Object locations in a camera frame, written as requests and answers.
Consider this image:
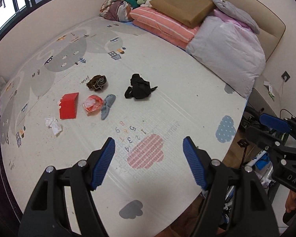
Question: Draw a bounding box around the printed foam play mat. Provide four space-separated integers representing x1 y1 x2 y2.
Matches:
0 18 246 236

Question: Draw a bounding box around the white bagged duvet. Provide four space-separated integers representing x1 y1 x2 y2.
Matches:
186 9 266 99

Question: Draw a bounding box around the black crumpled garment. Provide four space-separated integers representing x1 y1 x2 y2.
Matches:
125 73 157 100

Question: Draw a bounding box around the beige upholstered headboard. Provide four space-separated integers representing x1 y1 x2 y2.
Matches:
226 0 286 60

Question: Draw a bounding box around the beige bedside cabinet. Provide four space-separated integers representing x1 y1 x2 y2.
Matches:
247 75 280 116

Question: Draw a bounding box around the wall power socket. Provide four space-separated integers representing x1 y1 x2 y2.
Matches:
281 71 290 82

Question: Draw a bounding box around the crumpled white tissue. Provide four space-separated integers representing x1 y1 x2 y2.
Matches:
45 117 62 136

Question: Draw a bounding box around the striped folded blanket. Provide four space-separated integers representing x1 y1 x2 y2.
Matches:
99 0 134 23

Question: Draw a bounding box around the person right hand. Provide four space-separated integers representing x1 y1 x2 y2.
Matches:
285 190 296 213

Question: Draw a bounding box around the orange white plastic bag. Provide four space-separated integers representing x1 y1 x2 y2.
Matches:
82 95 104 115

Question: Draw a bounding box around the blue water bottle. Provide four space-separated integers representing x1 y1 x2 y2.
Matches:
255 153 270 171

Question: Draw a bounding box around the paper tag on cabinet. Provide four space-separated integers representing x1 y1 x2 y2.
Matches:
263 81 275 101

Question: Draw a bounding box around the brown crumpled fabric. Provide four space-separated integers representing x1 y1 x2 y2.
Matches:
86 75 107 91

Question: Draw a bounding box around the pink striped folded quilt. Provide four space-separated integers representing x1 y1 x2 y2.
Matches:
130 7 199 50

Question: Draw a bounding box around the grey padded jacket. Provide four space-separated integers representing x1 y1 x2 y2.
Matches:
212 0 260 34

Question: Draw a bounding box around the blue grey knotted cloth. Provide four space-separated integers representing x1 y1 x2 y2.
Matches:
101 94 116 120

